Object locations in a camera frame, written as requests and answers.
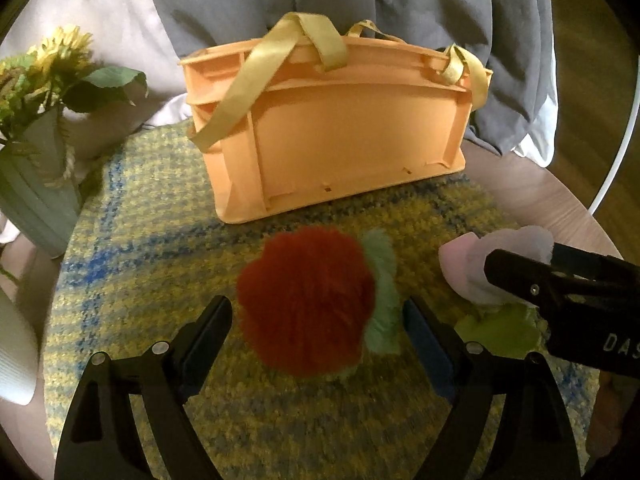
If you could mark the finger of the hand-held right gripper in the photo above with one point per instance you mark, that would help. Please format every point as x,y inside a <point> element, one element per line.
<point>595,265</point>
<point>520,277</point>

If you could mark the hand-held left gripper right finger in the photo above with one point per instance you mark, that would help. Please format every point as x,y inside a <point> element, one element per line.
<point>430,355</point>

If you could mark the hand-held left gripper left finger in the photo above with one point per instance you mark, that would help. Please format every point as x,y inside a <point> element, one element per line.
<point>195,362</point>

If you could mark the pale purple plush flower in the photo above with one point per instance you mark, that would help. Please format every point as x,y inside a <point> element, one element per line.
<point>465,260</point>

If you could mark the red plush flower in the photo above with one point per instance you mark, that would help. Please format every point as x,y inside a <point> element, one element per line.
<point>305,300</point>

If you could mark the green plush toy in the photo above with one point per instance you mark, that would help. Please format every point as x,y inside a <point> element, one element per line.
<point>500,332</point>

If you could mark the white trim strip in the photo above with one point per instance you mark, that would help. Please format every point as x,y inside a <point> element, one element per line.
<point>607,182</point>

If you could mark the yellow blue plaid blanket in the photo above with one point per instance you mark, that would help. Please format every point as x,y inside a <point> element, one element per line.
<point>150,260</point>

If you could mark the white sheer curtain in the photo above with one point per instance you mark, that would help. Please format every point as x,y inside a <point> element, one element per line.
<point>540,145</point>

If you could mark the white plant pot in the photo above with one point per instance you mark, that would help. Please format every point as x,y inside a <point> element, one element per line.
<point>12,355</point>

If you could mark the green ribbed vase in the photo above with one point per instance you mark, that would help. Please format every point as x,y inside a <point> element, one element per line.
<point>40,200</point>

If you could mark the sunflower bouquet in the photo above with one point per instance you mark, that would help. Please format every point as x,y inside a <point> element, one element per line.
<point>60,60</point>

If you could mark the pale pink curtain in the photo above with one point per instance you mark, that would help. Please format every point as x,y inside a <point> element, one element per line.
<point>115,25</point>

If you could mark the grey curtain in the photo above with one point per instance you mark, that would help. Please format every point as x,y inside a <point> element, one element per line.
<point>225,0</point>

